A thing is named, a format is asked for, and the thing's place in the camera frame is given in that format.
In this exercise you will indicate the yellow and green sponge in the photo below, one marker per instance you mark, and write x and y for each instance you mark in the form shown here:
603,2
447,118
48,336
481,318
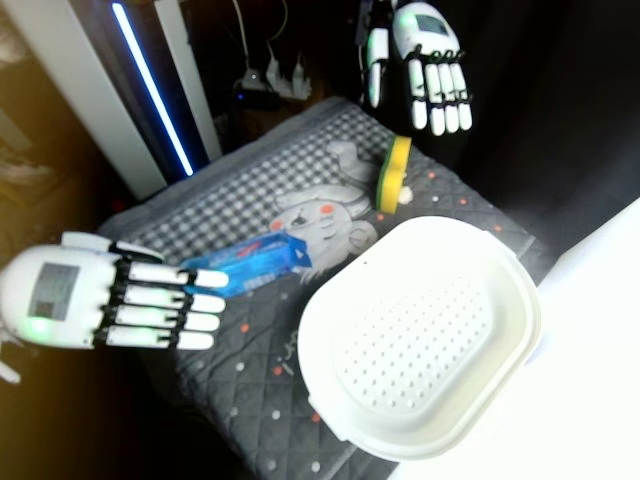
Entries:
392,170

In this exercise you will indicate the blue light strip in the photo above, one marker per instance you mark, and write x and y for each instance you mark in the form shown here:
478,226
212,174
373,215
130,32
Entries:
150,90

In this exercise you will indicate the white plug adapter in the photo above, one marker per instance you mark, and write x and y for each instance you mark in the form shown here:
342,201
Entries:
287,75

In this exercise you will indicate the white plastic colander basket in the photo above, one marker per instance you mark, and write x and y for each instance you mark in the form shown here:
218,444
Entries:
415,340

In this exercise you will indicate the white frame column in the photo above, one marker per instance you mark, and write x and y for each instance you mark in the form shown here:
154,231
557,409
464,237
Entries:
85,85

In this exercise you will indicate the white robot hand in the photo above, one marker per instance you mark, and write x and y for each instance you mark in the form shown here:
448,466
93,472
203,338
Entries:
425,40
60,295

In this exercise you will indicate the white power strip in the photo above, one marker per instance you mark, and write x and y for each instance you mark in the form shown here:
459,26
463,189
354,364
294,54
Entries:
255,82

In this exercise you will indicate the grey bear print quilt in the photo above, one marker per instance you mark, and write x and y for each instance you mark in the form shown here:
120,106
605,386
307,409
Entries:
240,200

